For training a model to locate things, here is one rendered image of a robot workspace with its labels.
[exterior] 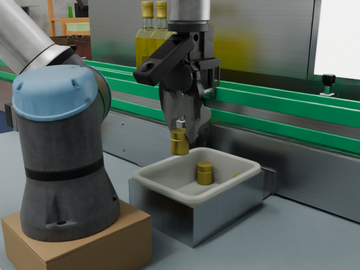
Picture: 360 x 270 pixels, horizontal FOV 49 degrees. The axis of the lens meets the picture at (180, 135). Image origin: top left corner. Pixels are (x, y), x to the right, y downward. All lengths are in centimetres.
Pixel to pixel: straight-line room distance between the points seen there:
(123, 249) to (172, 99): 28
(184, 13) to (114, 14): 86
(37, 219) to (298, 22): 72
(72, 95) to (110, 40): 101
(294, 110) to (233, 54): 33
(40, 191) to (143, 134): 45
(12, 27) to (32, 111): 20
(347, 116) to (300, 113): 10
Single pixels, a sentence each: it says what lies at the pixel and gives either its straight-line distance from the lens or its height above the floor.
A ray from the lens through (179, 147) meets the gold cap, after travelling 73.
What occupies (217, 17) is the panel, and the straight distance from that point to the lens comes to 114.
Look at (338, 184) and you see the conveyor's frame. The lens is 83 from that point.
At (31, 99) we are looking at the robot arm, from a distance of 56.
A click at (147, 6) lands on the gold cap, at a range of 114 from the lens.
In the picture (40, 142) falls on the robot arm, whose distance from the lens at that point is 57.
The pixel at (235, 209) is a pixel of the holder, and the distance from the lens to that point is 78.
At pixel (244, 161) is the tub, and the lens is 84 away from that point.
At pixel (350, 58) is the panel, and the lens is 97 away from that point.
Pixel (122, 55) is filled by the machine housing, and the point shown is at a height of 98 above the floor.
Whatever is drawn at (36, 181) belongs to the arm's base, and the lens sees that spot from 60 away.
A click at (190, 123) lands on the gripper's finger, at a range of 71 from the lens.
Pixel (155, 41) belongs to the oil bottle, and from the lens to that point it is 110.
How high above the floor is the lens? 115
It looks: 18 degrees down
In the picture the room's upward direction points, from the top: straight up
